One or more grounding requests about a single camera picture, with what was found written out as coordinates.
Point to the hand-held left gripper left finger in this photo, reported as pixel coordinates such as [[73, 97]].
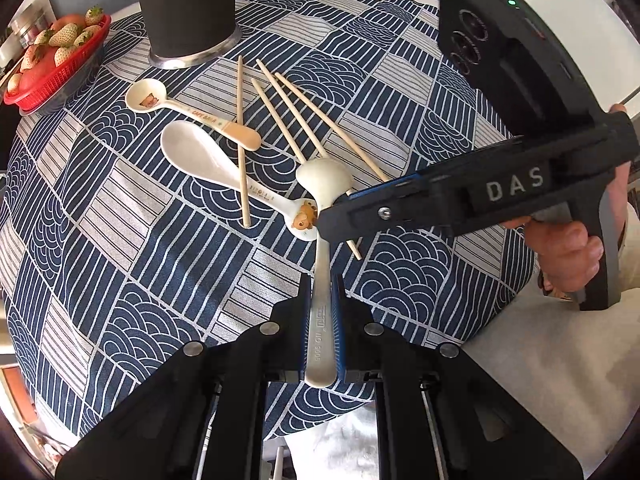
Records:
[[302, 325]]

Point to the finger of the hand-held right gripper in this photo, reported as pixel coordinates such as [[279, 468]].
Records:
[[385, 184], [380, 220]]

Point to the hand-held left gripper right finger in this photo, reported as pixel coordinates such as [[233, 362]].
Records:
[[340, 325]]

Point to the plain white ceramic spoon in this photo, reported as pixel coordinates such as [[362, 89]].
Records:
[[320, 280]]

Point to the bamboo chopstick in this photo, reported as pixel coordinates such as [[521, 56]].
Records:
[[242, 125], [330, 127], [290, 105], [280, 125]]

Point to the black cylindrical utensil holder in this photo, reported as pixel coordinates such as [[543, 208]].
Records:
[[185, 10]]

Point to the person's right hand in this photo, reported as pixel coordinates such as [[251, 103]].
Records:
[[565, 255]]

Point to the white cabinet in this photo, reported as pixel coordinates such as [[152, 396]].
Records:
[[580, 20]]

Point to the blue patterned tablecloth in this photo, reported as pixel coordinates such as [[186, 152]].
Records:
[[150, 260]]

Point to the white trousers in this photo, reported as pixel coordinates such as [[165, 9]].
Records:
[[550, 370]]

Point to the red plastic basket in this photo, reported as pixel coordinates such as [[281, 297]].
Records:
[[60, 80]]

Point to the pile of strawberries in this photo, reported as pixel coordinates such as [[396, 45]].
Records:
[[62, 37]]

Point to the metal canister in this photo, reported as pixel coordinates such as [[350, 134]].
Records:
[[27, 25]]

